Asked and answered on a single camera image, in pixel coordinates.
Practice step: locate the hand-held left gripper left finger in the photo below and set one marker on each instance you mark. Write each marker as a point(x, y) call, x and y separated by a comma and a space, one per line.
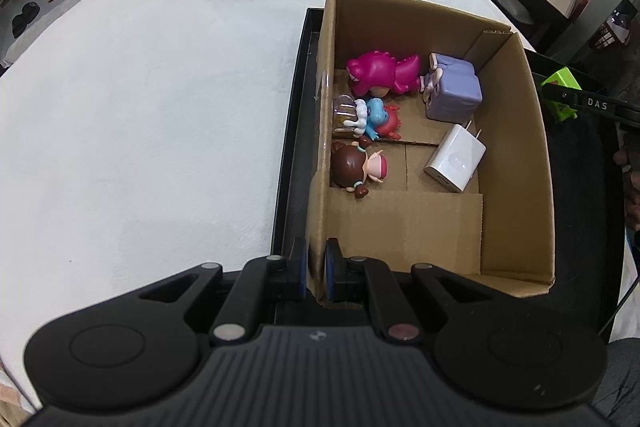
point(300, 268)

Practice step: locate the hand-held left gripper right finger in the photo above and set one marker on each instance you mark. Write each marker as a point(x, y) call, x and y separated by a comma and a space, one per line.
point(331, 268)

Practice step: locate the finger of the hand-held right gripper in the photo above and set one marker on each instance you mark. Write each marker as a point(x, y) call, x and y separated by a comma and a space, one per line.
point(557, 93)

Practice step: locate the green toy bin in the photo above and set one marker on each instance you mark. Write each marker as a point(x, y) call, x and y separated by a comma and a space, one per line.
point(562, 78)

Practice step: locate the brown cardboard box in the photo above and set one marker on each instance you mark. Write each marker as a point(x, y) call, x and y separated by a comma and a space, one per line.
point(505, 167)

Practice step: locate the purple rabbit block figurine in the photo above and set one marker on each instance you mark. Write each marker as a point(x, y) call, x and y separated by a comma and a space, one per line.
point(457, 92)

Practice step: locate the brown-haired doll figurine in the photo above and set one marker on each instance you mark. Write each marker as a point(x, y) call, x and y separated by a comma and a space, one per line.
point(350, 164)

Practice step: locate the black plastic tray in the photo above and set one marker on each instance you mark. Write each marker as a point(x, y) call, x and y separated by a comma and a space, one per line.
point(295, 147)

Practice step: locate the white wall charger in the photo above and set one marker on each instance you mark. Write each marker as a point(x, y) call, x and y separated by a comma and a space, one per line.
point(455, 159)

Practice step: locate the small glass perfume bottle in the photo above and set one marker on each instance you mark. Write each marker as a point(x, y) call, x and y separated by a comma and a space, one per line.
point(345, 114)

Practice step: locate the red and blue figurine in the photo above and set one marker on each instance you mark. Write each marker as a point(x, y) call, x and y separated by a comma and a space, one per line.
point(378, 112)

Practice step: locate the person's right hand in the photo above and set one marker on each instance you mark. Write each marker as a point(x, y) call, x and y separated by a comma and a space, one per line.
point(632, 187)

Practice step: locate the pink toy figure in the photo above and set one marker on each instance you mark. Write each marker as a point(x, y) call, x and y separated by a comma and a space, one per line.
point(382, 69)

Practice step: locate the person's grey trousers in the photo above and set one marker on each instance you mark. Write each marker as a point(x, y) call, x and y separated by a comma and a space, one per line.
point(620, 382)

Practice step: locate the patterned pink cloth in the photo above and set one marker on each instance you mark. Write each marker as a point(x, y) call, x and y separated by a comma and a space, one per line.
point(15, 394)

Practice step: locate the black shoe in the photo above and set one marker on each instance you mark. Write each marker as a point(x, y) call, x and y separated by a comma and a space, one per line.
point(20, 26)
point(31, 9)

